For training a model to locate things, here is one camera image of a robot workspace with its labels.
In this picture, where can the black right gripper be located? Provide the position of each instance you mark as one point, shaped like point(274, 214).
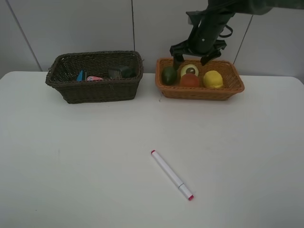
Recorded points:
point(203, 42)

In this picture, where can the halved avocado with pit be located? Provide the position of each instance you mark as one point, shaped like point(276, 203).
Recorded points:
point(189, 69)

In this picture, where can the orange red peach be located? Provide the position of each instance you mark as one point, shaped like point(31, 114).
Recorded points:
point(189, 80)

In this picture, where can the green lime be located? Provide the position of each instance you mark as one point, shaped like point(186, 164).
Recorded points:
point(169, 75)

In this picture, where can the yellow lemon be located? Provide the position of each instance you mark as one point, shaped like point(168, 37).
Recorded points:
point(213, 79)

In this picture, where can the dark grey pump bottle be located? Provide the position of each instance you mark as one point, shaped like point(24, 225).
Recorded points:
point(120, 72)

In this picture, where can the pink bottle white cap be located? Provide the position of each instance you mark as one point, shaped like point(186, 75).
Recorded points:
point(94, 78)

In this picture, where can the black whiteboard eraser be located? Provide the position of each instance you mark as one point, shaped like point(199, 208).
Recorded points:
point(82, 76)

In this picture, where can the white marker pink caps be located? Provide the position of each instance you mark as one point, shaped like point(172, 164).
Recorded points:
point(173, 176)

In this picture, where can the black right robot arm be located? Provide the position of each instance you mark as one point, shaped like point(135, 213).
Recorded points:
point(224, 10)

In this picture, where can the orange wicker basket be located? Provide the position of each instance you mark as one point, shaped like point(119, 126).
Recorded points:
point(231, 80)

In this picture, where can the dark brown wicker basket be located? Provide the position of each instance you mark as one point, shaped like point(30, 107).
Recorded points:
point(66, 67)

